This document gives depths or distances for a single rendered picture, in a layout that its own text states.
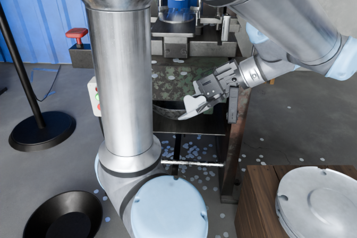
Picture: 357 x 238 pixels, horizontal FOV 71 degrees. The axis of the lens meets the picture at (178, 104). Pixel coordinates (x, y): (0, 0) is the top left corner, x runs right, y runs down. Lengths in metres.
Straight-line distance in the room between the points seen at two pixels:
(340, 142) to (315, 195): 0.98
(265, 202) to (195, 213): 0.47
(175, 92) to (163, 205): 0.59
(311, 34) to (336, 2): 2.11
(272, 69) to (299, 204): 0.39
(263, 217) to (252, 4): 0.65
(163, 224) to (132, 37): 0.26
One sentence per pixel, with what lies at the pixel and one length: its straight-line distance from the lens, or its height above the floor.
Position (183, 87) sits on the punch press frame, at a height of 0.56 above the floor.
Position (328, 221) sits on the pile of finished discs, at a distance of 0.82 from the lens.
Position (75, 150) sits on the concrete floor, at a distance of 1.58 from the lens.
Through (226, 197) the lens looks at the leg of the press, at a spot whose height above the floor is 0.03.
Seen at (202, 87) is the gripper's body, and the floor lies 0.68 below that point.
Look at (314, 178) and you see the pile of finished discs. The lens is 0.91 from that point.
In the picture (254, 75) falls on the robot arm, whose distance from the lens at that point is 0.65.
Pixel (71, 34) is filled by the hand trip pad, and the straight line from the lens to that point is 0.91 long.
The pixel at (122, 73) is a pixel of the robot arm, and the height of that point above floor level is 0.86.
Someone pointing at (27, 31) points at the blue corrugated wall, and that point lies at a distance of 2.73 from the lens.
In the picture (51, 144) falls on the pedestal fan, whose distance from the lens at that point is 1.65.
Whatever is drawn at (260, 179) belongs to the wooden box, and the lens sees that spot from 0.91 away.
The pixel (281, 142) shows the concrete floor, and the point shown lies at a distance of 1.64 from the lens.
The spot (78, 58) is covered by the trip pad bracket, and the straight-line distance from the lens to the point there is 0.94.
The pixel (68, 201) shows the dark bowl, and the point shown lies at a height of 0.04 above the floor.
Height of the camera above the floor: 1.01
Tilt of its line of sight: 33 degrees down
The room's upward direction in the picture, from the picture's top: straight up
